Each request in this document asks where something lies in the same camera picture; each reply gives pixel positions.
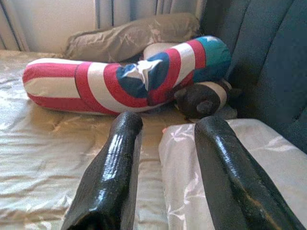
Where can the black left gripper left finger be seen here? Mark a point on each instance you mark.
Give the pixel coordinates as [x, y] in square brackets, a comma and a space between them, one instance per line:
[108, 182]

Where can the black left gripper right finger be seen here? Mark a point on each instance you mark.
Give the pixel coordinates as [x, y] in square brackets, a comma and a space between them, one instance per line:
[230, 182]

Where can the white floral satin pillow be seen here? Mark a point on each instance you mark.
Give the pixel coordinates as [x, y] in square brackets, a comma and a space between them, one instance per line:
[182, 167]

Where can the beige floral bed sheet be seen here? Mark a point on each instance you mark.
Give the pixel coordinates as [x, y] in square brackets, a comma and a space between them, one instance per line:
[48, 148]

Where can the black and white plush toy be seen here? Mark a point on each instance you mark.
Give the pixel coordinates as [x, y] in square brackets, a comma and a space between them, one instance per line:
[196, 100]

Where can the red white shield bolster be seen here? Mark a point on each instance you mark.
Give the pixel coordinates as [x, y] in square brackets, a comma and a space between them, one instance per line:
[96, 81]

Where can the dark blue padded headboard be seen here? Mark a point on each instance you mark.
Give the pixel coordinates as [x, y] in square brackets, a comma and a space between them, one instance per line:
[271, 72]

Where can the grey floral pillow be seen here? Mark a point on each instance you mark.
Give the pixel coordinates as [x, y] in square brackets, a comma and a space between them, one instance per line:
[124, 38]

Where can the grey pleated curtain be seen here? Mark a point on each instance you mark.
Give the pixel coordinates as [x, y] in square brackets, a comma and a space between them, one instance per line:
[12, 24]
[144, 9]

